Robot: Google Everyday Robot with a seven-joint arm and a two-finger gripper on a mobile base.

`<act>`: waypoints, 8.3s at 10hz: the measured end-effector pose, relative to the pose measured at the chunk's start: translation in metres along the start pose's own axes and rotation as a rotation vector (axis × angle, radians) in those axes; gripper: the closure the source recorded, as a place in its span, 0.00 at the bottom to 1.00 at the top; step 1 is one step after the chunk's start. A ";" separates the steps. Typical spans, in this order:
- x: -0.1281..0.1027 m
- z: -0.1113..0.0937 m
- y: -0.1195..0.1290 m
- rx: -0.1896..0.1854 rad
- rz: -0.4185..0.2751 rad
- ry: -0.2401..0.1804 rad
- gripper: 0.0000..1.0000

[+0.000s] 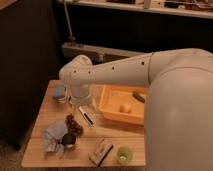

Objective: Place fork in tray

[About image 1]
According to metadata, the metal stand pole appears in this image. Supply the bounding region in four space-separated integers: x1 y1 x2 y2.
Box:
63 0 76 45

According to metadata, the cluttered back shelf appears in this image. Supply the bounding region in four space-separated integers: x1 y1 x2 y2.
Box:
56 0 213 19

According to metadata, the green pickle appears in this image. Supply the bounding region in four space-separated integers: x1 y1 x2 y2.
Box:
132 92 145 103

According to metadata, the wooden bench beam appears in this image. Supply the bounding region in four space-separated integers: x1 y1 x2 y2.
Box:
61 42 141 62

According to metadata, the yellow plastic tray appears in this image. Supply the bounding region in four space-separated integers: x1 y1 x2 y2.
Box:
99 85 147 125

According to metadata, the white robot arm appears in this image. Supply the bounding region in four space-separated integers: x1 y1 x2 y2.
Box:
59 48 213 171

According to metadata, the blue gray sponge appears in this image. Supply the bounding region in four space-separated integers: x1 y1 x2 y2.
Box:
52 85 67 100

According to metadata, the small metal cup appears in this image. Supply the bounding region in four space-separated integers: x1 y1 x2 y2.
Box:
62 133 76 149

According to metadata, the green plastic cup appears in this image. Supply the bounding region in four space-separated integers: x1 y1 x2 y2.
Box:
116 146 133 165

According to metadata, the blue gray cloth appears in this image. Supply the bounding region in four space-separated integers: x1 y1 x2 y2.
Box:
43 120 68 158

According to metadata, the wooden block brush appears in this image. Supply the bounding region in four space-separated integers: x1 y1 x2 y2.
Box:
89 138 113 167

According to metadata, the brown dried fruit cluster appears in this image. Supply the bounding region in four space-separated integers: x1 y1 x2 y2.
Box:
66 114 83 136

